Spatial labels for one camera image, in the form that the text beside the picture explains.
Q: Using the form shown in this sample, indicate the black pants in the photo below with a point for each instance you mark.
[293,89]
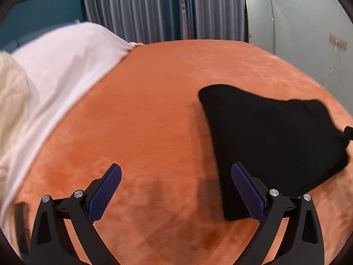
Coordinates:
[262,132]

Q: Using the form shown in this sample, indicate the white blanket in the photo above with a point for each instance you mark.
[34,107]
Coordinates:
[69,60]

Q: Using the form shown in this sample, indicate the grey sheer curtain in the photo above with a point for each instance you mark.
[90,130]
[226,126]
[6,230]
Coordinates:
[129,8]
[217,8]

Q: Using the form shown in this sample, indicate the cream quilted duvet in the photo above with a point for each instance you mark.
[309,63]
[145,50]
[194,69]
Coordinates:
[11,93]

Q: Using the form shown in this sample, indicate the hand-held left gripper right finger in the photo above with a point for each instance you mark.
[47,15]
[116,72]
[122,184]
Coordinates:
[246,190]

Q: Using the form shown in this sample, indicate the standing mirror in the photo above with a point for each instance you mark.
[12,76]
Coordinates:
[259,19]

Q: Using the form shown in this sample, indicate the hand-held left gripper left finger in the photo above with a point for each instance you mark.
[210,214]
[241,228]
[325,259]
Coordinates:
[106,190]

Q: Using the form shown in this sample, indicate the blue upholstered headboard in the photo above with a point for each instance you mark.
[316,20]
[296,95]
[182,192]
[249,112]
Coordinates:
[13,45]

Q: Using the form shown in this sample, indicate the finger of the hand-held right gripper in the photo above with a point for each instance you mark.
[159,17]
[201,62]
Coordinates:
[349,133]

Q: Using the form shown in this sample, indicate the blue curtain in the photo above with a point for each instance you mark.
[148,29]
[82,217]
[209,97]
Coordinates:
[182,8]

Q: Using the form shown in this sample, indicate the orange plush blanket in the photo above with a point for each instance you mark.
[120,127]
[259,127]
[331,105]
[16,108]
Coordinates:
[154,110]

